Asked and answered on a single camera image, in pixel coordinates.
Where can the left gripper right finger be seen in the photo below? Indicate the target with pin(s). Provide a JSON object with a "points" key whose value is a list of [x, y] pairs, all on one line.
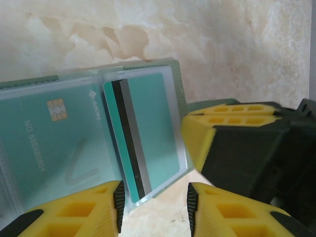
{"points": [[234, 217]]}

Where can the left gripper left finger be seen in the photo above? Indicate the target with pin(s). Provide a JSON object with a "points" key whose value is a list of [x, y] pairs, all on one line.
{"points": [[74, 217]]}

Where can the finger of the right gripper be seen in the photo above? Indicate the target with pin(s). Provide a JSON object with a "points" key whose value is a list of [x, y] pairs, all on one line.
{"points": [[242, 153], [242, 109]]}

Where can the clear plastic case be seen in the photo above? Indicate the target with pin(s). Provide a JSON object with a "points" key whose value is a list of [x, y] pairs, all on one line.
{"points": [[178, 74]]}

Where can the teal VIP card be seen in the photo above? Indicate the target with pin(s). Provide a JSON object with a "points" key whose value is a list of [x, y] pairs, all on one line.
{"points": [[37, 148], [153, 128]]}

